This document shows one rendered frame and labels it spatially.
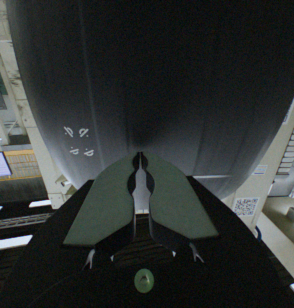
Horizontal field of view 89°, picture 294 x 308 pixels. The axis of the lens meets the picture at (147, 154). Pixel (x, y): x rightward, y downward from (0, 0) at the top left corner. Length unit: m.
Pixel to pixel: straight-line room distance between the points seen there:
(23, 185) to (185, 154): 12.54
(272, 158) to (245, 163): 0.31
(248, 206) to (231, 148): 0.41
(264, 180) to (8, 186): 12.99
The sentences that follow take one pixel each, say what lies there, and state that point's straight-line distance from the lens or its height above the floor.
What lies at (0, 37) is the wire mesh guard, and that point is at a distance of 0.93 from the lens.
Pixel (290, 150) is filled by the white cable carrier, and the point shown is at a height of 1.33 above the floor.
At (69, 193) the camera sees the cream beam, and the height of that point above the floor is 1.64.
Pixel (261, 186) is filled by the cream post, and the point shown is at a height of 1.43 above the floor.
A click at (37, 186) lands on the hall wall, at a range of 12.39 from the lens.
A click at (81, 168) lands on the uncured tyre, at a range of 0.18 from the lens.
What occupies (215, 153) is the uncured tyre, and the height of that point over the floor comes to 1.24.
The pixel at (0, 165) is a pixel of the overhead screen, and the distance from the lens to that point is 4.40.
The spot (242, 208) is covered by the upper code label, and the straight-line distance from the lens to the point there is 0.56.
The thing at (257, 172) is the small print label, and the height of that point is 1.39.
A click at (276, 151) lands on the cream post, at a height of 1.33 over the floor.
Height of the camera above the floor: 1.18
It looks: 24 degrees up
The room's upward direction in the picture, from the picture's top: 179 degrees clockwise
